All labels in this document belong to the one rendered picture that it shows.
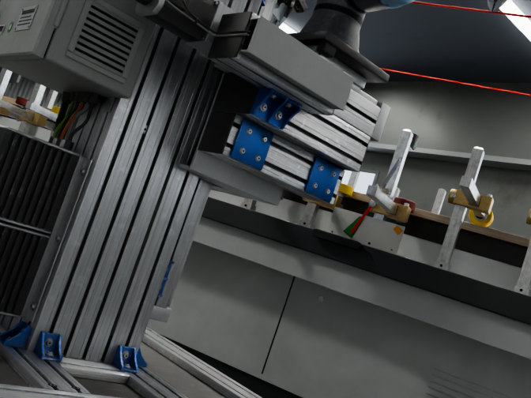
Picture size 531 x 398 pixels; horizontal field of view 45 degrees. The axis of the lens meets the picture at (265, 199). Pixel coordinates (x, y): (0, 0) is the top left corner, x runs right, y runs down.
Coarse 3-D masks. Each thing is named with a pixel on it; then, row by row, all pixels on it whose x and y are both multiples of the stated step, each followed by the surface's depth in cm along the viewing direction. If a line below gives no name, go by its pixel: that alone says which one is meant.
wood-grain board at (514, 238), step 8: (16, 104) 327; (352, 192) 244; (360, 200) 243; (368, 200) 241; (416, 208) 233; (416, 216) 235; (424, 216) 232; (432, 216) 230; (440, 216) 229; (448, 224) 228; (464, 224) 225; (472, 224) 224; (472, 232) 226; (480, 232) 223; (488, 232) 222; (496, 232) 220; (504, 232) 219; (504, 240) 219; (512, 240) 218; (520, 240) 217; (528, 240) 216
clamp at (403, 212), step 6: (396, 204) 217; (372, 210) 221; (378, 210) 219; (384, 210) 218; (402, 210) 215; (408, 210) 216; (390, 216) 217; (396, 216) 216; (402, 216) 215; (408, 216) 218
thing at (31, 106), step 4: (28, 104) 260; (32, 104) 260; (36, 104) 262; (28, 108) 259; (32, 108) 260; (36, 108) 262; (40, 108) 264; (44, 108) 266; (36, 112) 263; (40, 112) 264; (44, 112) 266; (48, 112) 268; (52, 112) 270; (44, 116) 269; (48, 116) 269; (52, 116) 270; (56, 116) 272; (52, 120) 274
